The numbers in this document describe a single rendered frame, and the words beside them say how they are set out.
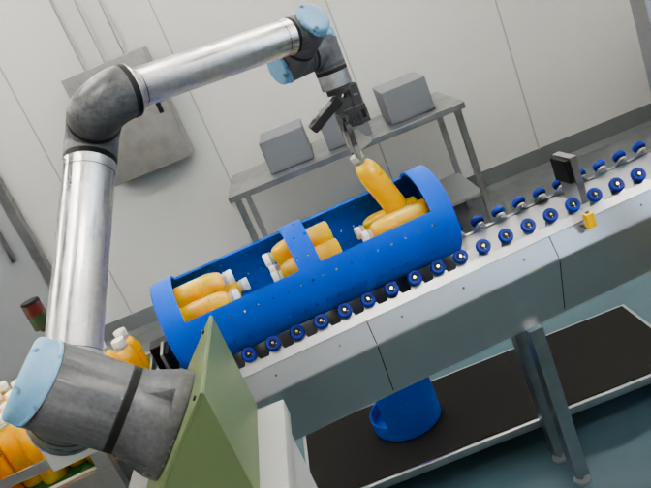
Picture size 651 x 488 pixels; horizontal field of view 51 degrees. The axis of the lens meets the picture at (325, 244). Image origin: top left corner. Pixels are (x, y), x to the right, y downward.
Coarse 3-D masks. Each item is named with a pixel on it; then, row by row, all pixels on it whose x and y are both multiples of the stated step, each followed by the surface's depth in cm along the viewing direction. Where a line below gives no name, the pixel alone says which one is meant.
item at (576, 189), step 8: (560, 152) 215; (552, 160) 214; (560, 160) 210; (568, 160) 208; (576, 160) 207; (560, 168) 212; (568, 168) 208; (576, 168) 208; (560, 176) 214; (568, 176) 209; (576, 176) 209; (568, 184) 215; (576, 184) 209; (568, 192) 217; (576, 192) 211; (584, 192) 211; (584, 200) 211
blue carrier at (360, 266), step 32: (416, 192) 219; (288, 224) 201; (352, 224) 217; (416, 224) 192; (448, 224) 194; (224, 256) 206; (256, 256) 212; (352, 256) 191; (384, 256) 192; (416, 256) 196; (448, 256) 205; (160, 288) 193; (256, 288) 216; (288, 288) 189; (320, 288) 191; (352, 288) 195; (160, 320) 186; (192, 320) 187; (224, 320) 188; (256, 320) 190; (288, 320) 194; (192, 352) 189
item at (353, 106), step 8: (344, 88) 190; (352, 88) 192; (328, 96) 192; (336, 96) 194; (344, 96) 194; (352, 96) 193; (360, 96) 193; (344, 104) 193; (352, 104) 194; (360, 104) 194; (336, 112) 193; (344, 112) 193; (352, 112) 192; (360, 112) 193; (336, 120) 199; (352, 120) 194; (360, 120) 194; (368, 120) 194; (344, 128) 193
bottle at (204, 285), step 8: (216, 272) 200; (192, 280) 199; (200, 280) 197; (208, 280) 197; (216, 280) 197; (224, 280) 199; (176, 288) 198; (184, 288) 197; (192, 288) 196; (200, 288) 196; (208, 288) 196; (216, 288) 197; (224, 288) 199; (176, 296) 196; (184, 296) 196; (192, 296) 196; (200, 296) 197; (184, 304) 196
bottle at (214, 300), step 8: (208, 296) 194; (216, 296) 193; (224, 296) 194; (232, 296) 195; (192, 304) 193; (200, 304) 192; (208, 304) 192; (216, 304) 192; (224, 304) 193; (184, 312) 192; (192, 312) 192; (200, 312) 192; (184, 320) 191
